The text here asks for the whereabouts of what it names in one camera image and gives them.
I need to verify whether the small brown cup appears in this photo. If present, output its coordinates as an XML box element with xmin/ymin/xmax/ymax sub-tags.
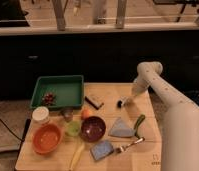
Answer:
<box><xmin>61</xmin><ymin>108</ymin><xmax>73</xmax><ymax>122</ymax></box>

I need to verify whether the orange bowl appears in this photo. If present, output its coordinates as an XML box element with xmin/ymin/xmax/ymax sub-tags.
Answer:
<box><xmin>32</xmin><ymin>124</ymin><xmax>62</xmax><ymax>155</ymax></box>

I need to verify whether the red pine cone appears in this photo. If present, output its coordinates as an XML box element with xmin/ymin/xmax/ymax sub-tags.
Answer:
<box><xmin>42</xmin><ymin>93</ymin><xmax>55</xmax><ymax>106</ymax></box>

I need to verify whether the white lidded jar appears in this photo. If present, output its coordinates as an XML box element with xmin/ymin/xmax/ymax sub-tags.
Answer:
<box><xmin>32</xmin><ymin>106</ymin><xmax>49</xmax><ymax>124</ymax></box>

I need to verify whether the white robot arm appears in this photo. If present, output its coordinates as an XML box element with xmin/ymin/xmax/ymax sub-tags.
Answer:
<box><xmin>121</xmin><ymin>62</ymin><xmax>199</xmax><ymax>171</ymax></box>

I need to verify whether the metal fork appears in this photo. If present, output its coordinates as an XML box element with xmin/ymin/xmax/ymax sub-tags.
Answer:
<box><xmin>115</xmin><ymin>137</ymin><xmax>145</xmax><ymax>154</ymax></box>

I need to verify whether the green small cup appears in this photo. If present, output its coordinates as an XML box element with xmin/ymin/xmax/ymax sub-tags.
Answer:
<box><xmin>66</xmin><ymin>121</ymin><xmax>81</xmax><ymax>137</ymax></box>

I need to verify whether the yellow banana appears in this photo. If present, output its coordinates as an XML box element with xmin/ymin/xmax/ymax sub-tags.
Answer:
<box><xmin>69</xmin><ymin>143</ymin><xmax>85</xmax><ymax>171</ymax></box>

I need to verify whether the green handled tool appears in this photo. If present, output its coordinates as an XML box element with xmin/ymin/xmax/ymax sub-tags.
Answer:
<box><xmin>134</xmin><ymin>114</ymin><xmax>145</xmax><ymax>138</ymax></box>

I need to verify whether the orange fruit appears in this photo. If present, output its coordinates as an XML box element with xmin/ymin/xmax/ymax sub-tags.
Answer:
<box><xmin>81</xmin><ymin>108</ymin><xmax>92</xmax><ymax>120</ymax></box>

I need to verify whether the blue sponge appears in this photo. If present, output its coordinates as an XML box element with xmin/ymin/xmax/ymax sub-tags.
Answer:
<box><xmin>90</xmin><ymin>140</ymin><xmax>114</xmax><ymax>161</ymax></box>

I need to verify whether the blue grey cloth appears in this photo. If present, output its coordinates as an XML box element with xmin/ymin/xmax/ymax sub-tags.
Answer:
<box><xmin>108</xmin><ymin>117</ymin><xmax>134</xmax><ymax>138</ymax></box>

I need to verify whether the black cable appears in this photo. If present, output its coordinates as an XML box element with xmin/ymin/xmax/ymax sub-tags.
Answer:
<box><xmin>0</xmin><ymin>111</ymin><xmax>24</xmax><ymax>142</ymax></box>

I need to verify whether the green plastic tray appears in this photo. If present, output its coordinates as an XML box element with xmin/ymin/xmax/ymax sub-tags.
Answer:
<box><xmin>30</xmin><ymin>75</ymin><xmax>84</xmax><ymax>110</ymax></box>

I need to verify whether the dark purple bowl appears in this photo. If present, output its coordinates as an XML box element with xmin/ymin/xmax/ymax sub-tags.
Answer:
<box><xmin>80</xmin><ymin>116</ymin><xmax>106</xmax><ymax>143</ymax></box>

